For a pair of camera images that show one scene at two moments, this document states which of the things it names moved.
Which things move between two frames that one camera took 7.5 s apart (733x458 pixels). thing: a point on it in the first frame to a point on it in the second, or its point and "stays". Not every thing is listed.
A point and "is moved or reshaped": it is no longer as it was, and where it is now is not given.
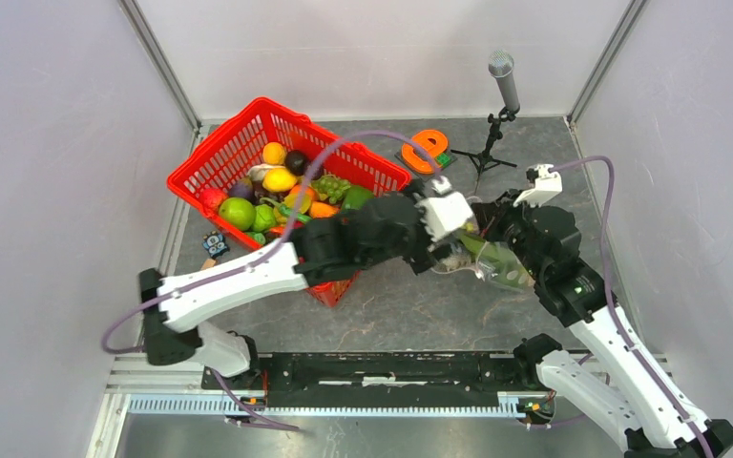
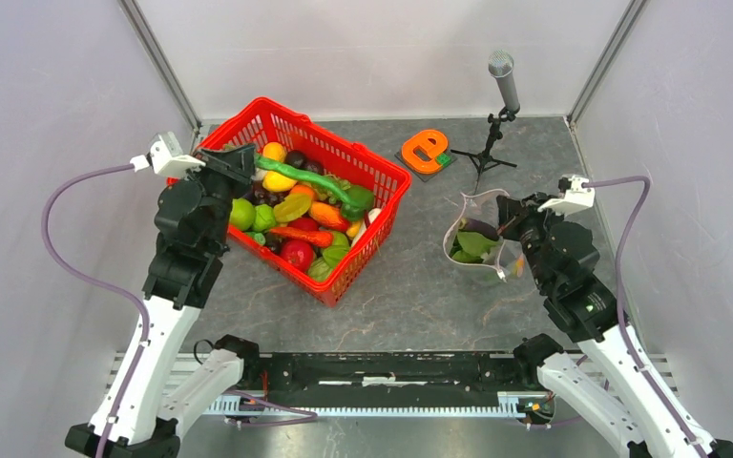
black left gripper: [421, 257] to [238, 162]
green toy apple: [238, 213] stays
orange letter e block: [425, 146] stays
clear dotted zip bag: [495, 261] is moved or reshaped
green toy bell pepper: [356, 197] stays
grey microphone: [501, 64] stays
